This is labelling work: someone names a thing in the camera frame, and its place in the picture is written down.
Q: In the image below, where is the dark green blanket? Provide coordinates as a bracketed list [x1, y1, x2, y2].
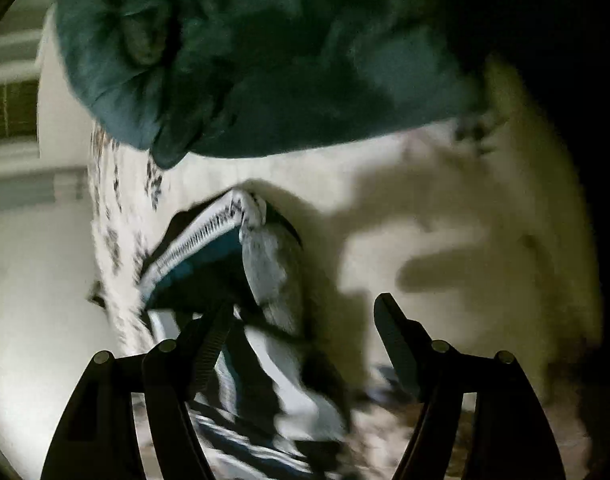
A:
[55, 0, 490, 170]

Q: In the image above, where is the white patterned bed sheet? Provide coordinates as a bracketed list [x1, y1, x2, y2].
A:
[87, 55, 603, 480]

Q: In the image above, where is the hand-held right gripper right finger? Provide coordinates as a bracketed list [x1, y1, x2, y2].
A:
[374, 292, 566, 480]

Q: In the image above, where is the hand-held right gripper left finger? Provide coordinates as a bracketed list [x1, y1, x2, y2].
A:
[41, 301, 236, 480]

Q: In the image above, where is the striped small garment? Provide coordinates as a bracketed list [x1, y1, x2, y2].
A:
[139, 187, 353, 480]

